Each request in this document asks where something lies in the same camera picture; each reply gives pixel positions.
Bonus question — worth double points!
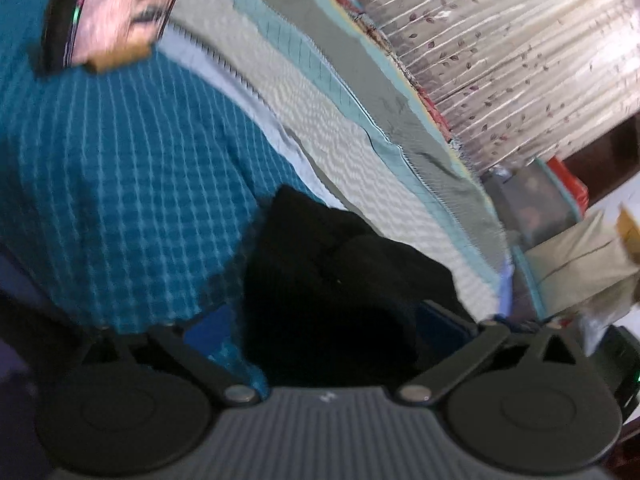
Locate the black pants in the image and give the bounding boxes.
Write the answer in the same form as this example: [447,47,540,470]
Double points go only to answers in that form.
[241,186,477,390]

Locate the beige folded garment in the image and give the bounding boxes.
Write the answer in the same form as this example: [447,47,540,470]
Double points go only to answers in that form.
[524,210,639,318]

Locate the teal checked shirt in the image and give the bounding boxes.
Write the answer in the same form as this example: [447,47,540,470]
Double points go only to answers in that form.
[1,0,306,393]

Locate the floral beige curtain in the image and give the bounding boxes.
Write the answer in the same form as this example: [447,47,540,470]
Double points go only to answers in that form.
[352,0,639,171]

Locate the patchwork quilt bedspread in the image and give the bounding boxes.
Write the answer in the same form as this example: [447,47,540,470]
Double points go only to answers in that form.
[160,0,510,320]

